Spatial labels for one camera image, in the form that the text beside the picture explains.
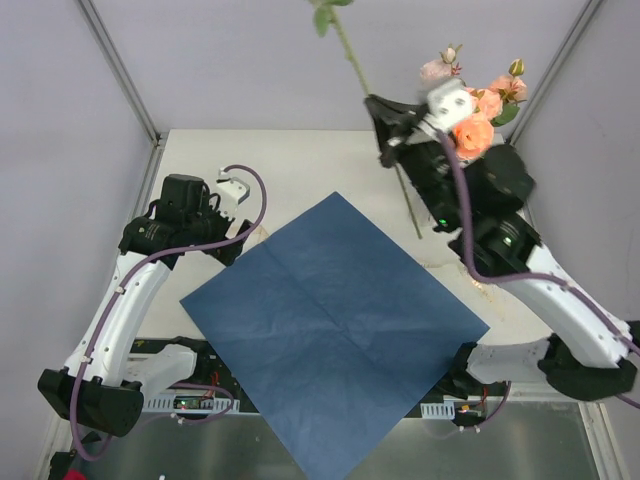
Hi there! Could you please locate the pink rose stem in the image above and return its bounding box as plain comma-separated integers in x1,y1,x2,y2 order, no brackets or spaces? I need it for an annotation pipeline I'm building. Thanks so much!
489,58,528,127
420,44,463,85
453,87,503,162

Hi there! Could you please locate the pink rose stem remaining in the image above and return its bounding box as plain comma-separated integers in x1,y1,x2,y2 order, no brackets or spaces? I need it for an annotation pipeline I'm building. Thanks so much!
309,0,423,240

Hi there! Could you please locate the cream printed ribbon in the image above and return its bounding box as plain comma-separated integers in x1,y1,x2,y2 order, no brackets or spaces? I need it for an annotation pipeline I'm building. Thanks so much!
420,261,495,305

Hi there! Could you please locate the blue wrapping paper sheet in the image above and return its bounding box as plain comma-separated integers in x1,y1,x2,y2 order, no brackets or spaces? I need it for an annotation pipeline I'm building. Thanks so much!
181,193,487,479

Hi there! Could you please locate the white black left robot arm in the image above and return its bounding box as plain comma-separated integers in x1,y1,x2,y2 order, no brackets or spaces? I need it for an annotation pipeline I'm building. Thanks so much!
37,171,253,437

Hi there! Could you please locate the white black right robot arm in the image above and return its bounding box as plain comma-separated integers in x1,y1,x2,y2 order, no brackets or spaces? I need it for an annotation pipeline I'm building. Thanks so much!
364,95,639,401

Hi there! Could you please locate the red black object corner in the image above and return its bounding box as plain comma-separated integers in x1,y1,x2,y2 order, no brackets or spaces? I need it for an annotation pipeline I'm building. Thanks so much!
46,450,91,480

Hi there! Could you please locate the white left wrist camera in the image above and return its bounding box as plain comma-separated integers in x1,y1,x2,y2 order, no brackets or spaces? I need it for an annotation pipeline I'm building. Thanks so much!
214,169,250,212

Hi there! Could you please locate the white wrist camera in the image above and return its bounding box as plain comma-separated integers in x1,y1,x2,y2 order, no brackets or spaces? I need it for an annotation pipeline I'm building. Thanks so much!
214,169,250,212
424,77,475,132

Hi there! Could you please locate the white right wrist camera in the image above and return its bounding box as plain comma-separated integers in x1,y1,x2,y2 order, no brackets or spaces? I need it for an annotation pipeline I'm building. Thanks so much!
424,77,475,132

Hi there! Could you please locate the white slotted cable duct left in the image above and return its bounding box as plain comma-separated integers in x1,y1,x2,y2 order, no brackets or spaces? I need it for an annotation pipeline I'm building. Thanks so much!
142,393,240,414

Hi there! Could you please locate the white slotted cable duct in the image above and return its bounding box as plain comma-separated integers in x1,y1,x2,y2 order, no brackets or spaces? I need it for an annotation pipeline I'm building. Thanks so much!
420,400,456,421
142,393,240,414

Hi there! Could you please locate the aluminium frame post left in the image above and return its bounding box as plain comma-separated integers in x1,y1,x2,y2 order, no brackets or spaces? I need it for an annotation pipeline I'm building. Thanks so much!
74,0,161,146

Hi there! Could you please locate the aluminium frame post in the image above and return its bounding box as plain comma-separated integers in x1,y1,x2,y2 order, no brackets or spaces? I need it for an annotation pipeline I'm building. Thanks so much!
506,0,605,145
74,0,161,146

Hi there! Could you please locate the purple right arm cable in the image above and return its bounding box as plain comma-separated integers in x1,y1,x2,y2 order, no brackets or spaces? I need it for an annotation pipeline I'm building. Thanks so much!
429,127,640,441

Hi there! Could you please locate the aluminium frame post right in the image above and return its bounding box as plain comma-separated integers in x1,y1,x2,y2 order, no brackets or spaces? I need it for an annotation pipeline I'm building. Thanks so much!
506,0,605,145

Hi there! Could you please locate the white slotted cable duct right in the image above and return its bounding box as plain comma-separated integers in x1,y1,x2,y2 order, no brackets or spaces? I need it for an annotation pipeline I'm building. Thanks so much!
420,400,456,421

